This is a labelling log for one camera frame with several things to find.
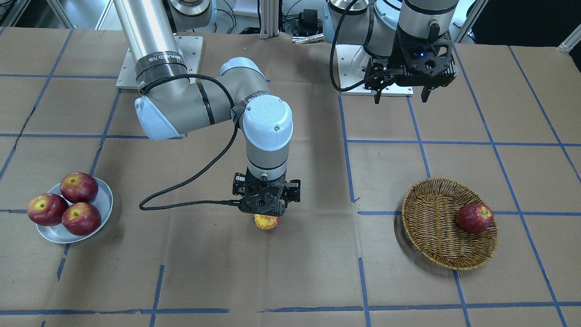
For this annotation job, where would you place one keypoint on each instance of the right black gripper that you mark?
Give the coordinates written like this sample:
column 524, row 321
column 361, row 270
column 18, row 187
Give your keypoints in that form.
column 239, row 187

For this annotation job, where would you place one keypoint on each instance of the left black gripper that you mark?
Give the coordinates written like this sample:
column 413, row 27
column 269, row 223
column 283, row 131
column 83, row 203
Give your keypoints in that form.
column 401, row 56

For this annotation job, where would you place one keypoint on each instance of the yellow-red striped apple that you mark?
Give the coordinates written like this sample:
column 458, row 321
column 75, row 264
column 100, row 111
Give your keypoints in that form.
column 266, row 222

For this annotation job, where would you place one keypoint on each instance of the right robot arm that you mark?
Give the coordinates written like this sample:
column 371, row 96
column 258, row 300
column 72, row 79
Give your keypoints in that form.
column 175, row 100

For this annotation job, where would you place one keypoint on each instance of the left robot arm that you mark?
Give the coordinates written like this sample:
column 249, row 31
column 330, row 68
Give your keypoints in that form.
column 372, row 24

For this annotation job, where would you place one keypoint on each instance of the woven wicker basket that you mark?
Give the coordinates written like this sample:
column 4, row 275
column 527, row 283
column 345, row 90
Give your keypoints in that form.
column 428, row 215

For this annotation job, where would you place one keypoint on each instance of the dark red basket apple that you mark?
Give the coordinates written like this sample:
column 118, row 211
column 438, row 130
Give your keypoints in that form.
column 474, row 218

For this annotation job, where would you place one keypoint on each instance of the red apple plate front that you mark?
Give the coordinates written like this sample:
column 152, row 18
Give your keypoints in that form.
column 81, row 219

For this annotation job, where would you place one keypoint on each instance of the red apple plate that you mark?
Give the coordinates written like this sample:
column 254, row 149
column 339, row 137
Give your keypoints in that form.
column 79, row 187
column 47, row 209
column 81, row 219

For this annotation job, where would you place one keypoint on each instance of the red apple plate back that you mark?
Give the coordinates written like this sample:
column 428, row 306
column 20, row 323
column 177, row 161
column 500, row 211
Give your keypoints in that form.
column 79, row 187

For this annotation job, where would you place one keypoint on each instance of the silver metal plate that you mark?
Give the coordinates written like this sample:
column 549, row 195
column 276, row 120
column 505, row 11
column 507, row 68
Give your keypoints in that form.
column 59, row 234

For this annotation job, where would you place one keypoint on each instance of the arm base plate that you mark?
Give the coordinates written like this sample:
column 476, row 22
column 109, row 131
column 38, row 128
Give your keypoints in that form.
column 140, row 71
column 352, row 62

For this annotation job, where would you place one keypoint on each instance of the aluminium frame post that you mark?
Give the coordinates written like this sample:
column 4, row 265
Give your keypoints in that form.
column 269, row 12

